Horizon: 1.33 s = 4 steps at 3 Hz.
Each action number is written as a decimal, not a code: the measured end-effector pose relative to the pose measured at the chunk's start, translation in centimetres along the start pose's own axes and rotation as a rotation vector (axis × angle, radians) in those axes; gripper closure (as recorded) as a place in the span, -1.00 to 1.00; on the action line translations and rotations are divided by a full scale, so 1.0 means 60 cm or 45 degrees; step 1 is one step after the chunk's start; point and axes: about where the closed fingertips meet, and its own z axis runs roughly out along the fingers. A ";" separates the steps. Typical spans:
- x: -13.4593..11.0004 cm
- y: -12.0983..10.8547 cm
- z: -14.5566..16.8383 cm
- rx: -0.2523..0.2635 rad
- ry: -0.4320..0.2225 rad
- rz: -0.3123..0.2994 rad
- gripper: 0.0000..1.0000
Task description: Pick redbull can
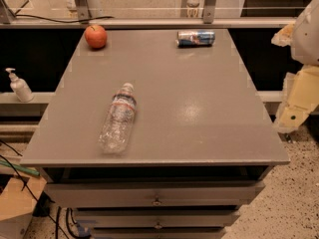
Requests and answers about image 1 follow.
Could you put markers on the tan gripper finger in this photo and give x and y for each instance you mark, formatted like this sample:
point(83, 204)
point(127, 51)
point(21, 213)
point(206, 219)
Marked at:
point(300, 97)
point(284, 36)

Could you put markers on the red bull can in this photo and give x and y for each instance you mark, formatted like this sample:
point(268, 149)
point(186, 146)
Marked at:
point(194, 38)

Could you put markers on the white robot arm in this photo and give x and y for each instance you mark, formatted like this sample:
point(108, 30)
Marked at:
point(305, 37)

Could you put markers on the grey drawer cabinet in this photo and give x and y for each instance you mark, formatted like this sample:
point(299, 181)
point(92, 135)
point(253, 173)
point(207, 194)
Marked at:
point(200, 146)

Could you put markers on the red apple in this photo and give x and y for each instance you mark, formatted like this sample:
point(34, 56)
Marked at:
point(96, 36)

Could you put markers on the clear plastic water bottle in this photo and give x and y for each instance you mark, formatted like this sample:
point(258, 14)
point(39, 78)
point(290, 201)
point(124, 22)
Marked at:
point(116, 130)

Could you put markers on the white pump dispenser bottle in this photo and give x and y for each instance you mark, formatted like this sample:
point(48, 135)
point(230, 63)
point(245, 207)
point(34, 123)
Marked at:
point(19, 87)

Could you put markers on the cardboard box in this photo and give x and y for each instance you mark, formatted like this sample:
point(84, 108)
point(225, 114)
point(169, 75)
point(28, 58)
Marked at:
point(17, 205)

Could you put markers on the green rod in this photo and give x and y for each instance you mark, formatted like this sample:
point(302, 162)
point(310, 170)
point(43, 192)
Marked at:
point(20, 168)

